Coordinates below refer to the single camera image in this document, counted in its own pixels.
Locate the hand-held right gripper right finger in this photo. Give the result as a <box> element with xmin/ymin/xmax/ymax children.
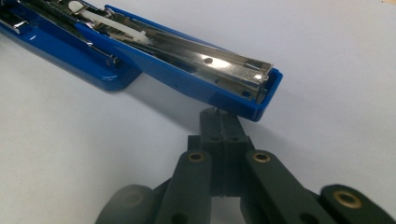
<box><xmin>221</xmin><ymin>111</ymin><xmax>255</xmax><ymax>198</ymax></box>

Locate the white table sheet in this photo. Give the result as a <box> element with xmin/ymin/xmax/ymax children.
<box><xmin>0</xmin><ymin>0</ymin><xmax>396</xmax><ymax>224</ymax></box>

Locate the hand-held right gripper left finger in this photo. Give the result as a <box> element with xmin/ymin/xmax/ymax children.
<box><xmin>187</xmin><ymin>106</ymin><xmax>226</xmax><ymax>198</ymax></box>

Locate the blue stapler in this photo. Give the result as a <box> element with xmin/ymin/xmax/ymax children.
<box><xmin>0</xmin><ymin>0</ymin><xmax>284</xmax><ymax>123</ymax></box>

